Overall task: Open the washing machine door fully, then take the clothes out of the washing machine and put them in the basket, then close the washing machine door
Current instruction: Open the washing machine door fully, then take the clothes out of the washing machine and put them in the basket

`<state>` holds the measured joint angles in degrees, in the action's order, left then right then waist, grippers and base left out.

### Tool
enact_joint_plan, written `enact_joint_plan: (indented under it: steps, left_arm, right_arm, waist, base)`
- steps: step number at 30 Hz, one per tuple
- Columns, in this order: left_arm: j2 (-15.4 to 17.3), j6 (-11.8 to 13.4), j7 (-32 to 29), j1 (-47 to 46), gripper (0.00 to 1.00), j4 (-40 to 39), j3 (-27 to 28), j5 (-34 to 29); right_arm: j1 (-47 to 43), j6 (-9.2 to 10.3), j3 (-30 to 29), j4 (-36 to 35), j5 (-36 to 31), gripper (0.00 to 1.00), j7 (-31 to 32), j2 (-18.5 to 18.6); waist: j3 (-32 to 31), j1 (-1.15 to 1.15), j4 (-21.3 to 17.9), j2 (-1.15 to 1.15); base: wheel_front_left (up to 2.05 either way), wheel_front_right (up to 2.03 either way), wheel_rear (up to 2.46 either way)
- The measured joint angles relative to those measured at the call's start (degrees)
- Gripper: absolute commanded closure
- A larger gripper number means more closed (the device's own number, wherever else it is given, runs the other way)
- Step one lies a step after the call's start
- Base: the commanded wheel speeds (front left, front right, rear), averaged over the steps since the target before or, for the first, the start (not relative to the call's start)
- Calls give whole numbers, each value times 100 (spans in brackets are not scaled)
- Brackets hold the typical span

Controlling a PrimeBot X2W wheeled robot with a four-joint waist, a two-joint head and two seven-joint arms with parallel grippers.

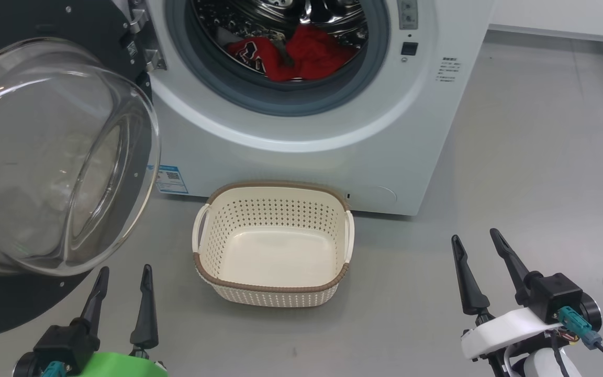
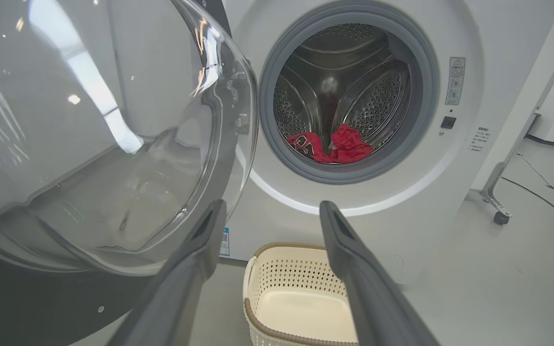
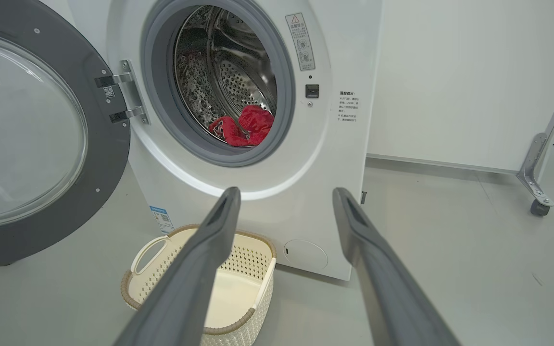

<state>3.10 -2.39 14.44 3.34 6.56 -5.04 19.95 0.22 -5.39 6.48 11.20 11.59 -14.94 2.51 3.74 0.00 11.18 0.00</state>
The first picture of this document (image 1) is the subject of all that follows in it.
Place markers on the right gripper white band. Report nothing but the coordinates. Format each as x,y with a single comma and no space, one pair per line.
505,330

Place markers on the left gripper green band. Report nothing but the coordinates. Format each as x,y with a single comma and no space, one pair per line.
118,366

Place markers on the round black glass washer door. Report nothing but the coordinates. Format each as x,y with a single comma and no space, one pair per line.
45,157

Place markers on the red and white garment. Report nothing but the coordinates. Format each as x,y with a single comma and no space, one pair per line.
317,55

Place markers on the red jersey with black print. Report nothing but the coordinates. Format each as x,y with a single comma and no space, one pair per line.
252,52

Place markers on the cream perforated laundry basket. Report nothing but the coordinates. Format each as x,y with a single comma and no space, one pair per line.
275,256

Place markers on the white front-load washing machine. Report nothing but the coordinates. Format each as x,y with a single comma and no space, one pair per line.
333,162

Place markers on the blue energy label sticker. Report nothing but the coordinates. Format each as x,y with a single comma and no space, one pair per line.
168,179

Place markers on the black text warning sticker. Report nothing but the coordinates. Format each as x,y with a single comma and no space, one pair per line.
447,69

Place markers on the white partition panel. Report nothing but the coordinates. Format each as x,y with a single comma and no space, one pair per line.
558,15

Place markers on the grey instruction label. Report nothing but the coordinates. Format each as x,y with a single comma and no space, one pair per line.
407,13

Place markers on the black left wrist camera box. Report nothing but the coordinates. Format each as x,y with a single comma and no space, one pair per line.
66,345

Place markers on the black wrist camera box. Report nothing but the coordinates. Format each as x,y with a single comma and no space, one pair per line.
555,296
66,345

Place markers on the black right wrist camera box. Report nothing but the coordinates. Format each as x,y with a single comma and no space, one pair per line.
555,296

